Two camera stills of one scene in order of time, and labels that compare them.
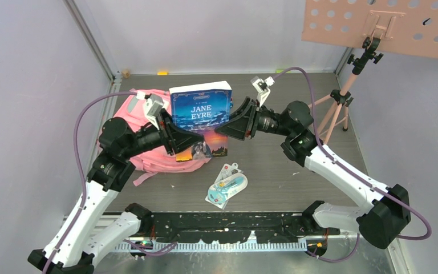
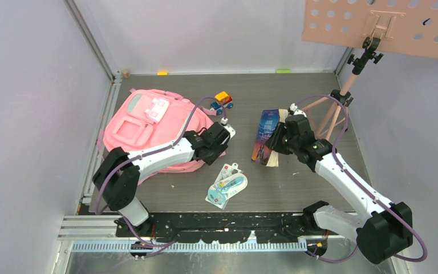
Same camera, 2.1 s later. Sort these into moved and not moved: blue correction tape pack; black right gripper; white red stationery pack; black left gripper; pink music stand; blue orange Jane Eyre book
Moved: black left gripper; black right gripper; blue orange Jane Eyre book
Not moved: blue correction tape pack; white red stationery pack; pink music stand
